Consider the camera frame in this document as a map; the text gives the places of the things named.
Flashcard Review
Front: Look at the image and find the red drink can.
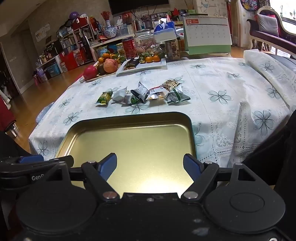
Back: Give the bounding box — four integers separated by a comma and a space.
122, 37, 138, 60

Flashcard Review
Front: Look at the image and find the red cloth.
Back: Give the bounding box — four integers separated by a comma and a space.
0, 95, 17, 132

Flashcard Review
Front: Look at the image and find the person's dark clothing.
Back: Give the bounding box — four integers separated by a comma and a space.
243, 105, 296, 197

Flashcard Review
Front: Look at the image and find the blue tissue pack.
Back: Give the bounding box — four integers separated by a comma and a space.
154, 20, 176, 32

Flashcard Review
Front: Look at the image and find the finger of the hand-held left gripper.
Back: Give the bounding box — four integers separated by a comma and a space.
0, 156, 45, 165
43, 156, 74, 168

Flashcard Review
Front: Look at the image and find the desk calendar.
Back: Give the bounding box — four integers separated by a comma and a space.
183, 15, 233, 55

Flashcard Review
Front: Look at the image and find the white pink snack packet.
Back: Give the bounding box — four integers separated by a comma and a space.
147, 86, 165, 96

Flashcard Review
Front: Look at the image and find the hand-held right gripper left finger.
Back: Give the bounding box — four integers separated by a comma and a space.
37, 152, 121, 202

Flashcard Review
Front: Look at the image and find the white lace cloth cover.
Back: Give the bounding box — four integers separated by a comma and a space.
243, 49, 296, 107

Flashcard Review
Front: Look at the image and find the white rectangular plate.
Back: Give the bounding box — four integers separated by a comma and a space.
116, 58, 167, 75

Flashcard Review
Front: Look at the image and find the pile of tangerines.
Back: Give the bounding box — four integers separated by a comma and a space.
98, 52, 123, 64

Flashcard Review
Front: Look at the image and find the white blue-edged box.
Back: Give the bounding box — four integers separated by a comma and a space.
154, 30, 177, 42

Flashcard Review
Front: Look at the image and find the white text-printed snack packet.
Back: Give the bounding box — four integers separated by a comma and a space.
136, 81, 149, 100

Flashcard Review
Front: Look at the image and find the small food jar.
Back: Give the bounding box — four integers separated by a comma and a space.
116, 43, 125, 59

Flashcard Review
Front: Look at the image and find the silver foil snack packet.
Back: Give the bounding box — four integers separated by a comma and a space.
164, 86, 191, 105

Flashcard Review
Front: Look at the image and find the cluttered bookshelf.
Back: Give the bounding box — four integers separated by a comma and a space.
57, 22, 97, 61

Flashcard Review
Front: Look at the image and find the grey cushion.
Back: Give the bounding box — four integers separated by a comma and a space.
257, 14, 279, 37

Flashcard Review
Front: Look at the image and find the gold metal tin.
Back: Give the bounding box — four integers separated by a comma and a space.
55, 112, 197, 194

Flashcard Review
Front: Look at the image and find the blue white porcelain vase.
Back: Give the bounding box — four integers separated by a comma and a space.
104, 20, 117, 39

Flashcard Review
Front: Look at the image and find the gold foil snack packet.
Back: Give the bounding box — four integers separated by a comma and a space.
149, 93, 169, 101

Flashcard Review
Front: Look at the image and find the ornate dark sofa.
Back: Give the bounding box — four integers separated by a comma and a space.
246, 6, 296, 50

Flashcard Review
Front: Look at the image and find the green yellow snack packet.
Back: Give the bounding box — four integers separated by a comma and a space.
96, 91, 114, 106

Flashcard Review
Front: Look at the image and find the red box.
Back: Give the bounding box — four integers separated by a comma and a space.
60, 51, 79, 71

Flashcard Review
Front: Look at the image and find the black snack packet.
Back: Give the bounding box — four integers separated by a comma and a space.
124, 58, 140, 70

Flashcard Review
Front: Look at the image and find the wooden fruit tray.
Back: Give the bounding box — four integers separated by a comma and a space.
80, 67, 121, 83

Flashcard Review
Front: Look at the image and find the dark green snack packet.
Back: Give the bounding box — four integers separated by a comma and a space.
129, 89, 146, 105

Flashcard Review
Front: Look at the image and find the brown heart-print snack packet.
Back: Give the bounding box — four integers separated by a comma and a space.
161, 79, 181, 92

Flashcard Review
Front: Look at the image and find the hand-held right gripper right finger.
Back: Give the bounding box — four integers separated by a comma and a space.
181, 153, 258, 202

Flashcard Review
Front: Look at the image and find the plain grey snack packet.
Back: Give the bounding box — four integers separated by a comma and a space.
112, 87, 128, 106

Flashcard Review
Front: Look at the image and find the black television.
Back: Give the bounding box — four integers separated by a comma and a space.
108, 0, 170, 15

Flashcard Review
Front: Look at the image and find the blue storage bin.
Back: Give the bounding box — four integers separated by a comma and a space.
45, 62, 61, 78

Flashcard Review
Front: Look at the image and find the low white shelf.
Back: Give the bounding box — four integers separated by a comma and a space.
36, 54, 63, 80

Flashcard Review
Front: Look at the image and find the large glass jar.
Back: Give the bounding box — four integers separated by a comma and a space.
134, 30, 163, 55

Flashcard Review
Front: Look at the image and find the brown patterned snack bag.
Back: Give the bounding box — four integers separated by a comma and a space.
165, 39, 181, 61

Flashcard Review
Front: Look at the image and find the pale red apple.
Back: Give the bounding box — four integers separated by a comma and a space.
103, 59, 119, 73

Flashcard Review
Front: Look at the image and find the white floral lace tablecloth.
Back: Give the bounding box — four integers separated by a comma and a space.
29, 56, 296, 168

